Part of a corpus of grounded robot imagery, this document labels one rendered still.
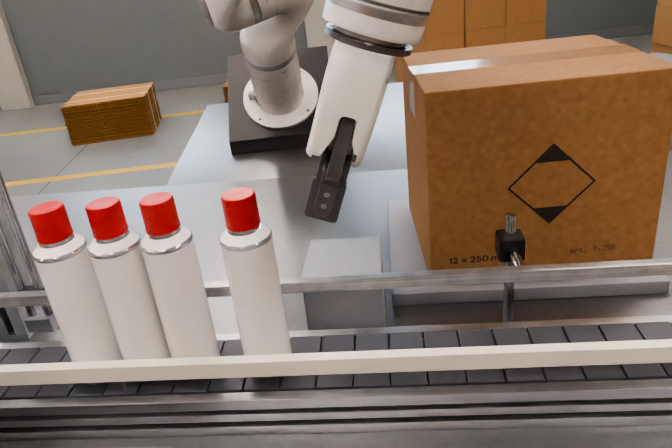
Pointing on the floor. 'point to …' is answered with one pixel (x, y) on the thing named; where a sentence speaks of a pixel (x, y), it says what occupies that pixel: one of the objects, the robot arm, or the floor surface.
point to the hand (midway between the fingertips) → (325, 197)
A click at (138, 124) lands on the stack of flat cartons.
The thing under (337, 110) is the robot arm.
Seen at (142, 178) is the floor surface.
